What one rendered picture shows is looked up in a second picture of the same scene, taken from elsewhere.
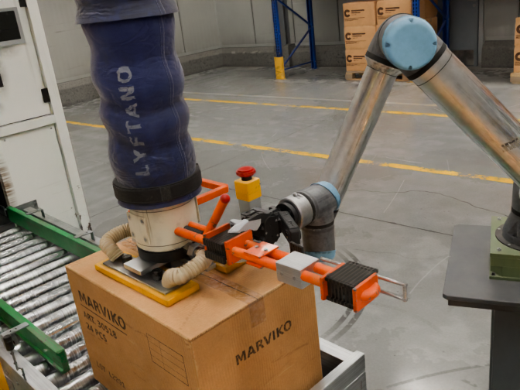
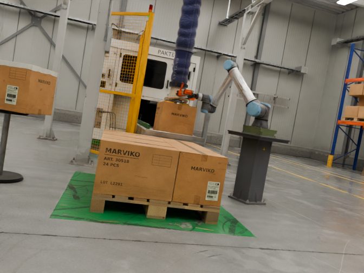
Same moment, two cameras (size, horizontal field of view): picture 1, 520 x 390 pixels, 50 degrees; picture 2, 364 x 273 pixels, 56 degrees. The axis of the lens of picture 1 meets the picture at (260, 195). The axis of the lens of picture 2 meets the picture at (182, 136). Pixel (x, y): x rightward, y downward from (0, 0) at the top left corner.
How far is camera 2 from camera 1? 3.09 m
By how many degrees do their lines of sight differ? 34
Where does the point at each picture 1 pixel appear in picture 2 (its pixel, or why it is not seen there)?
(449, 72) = (233, 71)
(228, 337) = (171, 107)
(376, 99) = (227, 80)
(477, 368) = not seen: hidden behind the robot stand
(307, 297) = (193, 114)
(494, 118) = (240, 83)
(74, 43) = (237, 121)
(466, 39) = not seen: outside the picture
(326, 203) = (206, 97)
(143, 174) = (173, 78)
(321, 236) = (203, 104)
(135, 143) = (174, 72)
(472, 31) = not seen: outside the picture
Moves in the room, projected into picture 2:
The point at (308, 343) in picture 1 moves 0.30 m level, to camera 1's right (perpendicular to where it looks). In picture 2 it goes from (190, 124) to (213, 129)
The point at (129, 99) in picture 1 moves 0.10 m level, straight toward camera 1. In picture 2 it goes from (176, 64) to (173, 62)
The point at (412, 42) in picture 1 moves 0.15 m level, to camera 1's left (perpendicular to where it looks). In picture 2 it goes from (227, 64) to (215, 63)
